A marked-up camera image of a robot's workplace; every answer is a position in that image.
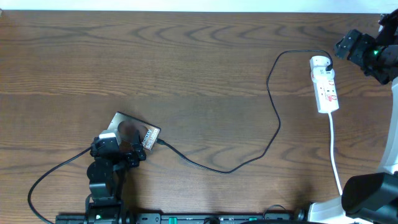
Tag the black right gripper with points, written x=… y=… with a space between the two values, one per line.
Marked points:
x=357 y=56

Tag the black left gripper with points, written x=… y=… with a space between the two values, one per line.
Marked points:
x=123 y=155

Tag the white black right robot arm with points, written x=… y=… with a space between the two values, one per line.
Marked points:
x=354 y=88

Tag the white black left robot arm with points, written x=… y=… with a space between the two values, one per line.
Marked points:
x=107 y=175

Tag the white charger plug adapter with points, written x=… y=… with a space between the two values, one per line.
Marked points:
x=319 y=61

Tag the white power strip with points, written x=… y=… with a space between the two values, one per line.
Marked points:
x=325 y=90

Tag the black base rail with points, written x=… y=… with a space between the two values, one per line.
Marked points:
x=156 y=218

